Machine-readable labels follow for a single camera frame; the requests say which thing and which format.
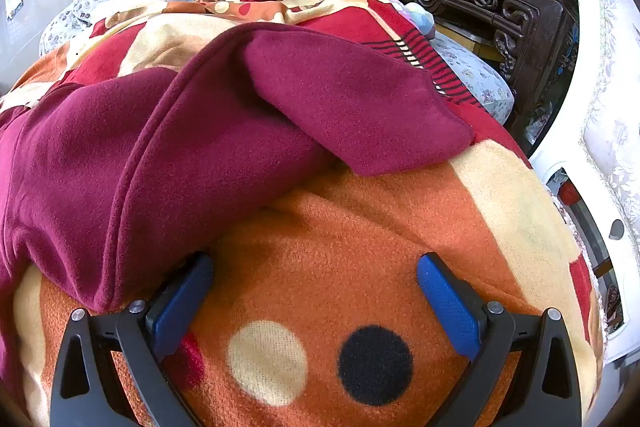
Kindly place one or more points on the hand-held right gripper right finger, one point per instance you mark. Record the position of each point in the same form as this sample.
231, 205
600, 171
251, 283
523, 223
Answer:
450, 302

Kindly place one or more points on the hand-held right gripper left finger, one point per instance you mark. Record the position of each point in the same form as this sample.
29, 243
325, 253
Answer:
182, 302

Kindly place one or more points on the maroon fleece garment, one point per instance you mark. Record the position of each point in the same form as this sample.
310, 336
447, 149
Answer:
200, 132

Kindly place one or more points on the red orange printed blanket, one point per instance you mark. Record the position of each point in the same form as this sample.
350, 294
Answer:
350, 257

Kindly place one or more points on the white upholstered headboard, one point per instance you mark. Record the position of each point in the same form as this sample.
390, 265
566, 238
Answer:
615, 132

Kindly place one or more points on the pastel soft cloth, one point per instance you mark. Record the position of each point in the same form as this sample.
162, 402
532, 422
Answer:
417, 18

